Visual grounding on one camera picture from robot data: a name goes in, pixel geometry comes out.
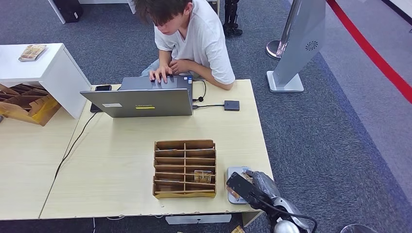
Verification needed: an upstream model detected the patterned room key card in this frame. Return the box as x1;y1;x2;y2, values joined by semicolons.
194;170;213;184

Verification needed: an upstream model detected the grey kiosk stand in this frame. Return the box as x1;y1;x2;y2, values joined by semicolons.
266;0;326;94

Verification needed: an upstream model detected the thin black USB cable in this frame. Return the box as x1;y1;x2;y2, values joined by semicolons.
192;103;225;110

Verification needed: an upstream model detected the stack of patterned cards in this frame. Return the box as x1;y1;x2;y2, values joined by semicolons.
18;44;48;62

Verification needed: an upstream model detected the clear round glass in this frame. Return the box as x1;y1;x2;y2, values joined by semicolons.
340;223;379;233

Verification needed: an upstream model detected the wooden card organizer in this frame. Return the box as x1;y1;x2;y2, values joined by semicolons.
152;139;217;200

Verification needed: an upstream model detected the white card reader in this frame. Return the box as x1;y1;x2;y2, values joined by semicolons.
226;166;255;205

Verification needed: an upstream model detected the black earphone cable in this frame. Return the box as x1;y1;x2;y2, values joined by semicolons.
192;80;207;103

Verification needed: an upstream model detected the long black power cable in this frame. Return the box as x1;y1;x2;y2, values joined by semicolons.
53;111;99;181

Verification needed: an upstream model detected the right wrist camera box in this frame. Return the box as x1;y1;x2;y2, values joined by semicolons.
226;172;268;210

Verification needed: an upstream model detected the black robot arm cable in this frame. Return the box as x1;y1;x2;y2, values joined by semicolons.
249;193;319;233

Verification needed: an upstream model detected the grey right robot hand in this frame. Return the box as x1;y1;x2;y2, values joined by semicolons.
246;170;282;206

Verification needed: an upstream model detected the grey laptop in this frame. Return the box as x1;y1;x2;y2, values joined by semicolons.
80;75;194;118

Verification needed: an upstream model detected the black phone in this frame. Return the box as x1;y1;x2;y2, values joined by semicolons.
90;84;113;113

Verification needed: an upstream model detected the cardboard divider box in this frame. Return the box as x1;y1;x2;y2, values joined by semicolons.
0;83;62;127

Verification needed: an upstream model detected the small black box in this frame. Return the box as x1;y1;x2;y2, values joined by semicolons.
223;100;240;112

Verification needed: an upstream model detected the white side table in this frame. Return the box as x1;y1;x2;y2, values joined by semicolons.
0;43;92;120

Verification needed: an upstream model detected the black white humanoid robot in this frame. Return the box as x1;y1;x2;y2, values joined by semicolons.
223;0;243;37

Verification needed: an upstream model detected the person's left hand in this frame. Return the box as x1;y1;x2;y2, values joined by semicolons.
169;59;194;75

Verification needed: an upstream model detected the white desk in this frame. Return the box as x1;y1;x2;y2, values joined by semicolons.
47;0;142;25

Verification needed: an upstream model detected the white metal bracket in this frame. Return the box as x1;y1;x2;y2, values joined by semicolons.
165;214;232;225

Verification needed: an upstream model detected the person's right hand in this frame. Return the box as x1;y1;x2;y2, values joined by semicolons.
149;65;173;83

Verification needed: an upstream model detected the chrome stanchion base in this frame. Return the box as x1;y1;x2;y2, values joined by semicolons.
266;39;287;61

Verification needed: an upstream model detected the person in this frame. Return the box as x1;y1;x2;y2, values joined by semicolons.
133;0;236;91

